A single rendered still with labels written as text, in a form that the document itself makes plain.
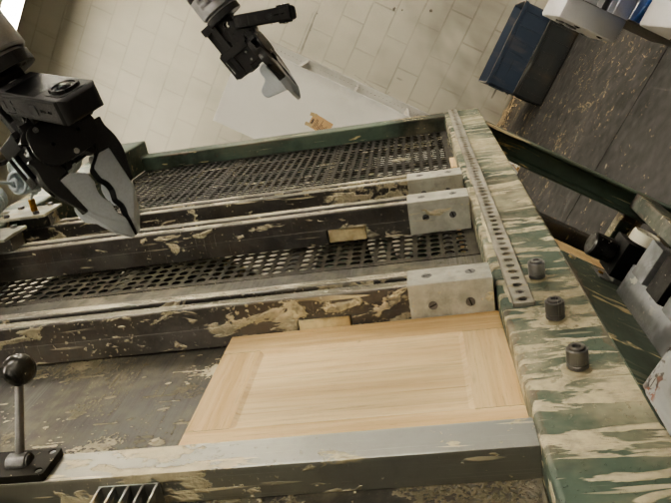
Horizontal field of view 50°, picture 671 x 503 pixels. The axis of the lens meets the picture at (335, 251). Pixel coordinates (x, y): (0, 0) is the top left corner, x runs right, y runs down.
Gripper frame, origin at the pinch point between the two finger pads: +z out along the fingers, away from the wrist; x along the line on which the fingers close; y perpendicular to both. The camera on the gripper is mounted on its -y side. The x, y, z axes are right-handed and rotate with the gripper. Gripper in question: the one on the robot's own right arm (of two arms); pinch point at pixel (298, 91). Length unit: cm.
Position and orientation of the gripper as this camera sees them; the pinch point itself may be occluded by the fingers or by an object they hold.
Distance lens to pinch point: 140.8
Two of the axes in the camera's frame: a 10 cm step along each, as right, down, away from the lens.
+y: -7.8, 5.7, 2.7
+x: -0.9, 3.3, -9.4
